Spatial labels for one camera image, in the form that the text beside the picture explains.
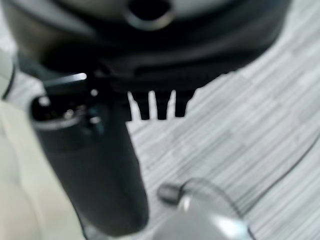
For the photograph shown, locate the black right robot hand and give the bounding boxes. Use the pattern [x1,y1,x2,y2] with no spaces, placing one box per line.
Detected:
[0,0,292,238]

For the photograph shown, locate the beige sofa upholstery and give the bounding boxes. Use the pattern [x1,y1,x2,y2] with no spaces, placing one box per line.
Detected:
[0,99,85,240]

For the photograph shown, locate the silver robot leg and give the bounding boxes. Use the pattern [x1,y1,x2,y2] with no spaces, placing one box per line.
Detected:
[147,193,255,240]

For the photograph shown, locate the pale rounded robot body part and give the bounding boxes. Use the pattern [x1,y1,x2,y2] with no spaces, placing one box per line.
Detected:
[0,43,18,100]

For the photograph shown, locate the thin black cable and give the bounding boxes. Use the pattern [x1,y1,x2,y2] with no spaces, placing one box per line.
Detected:
[246,138,320,213]

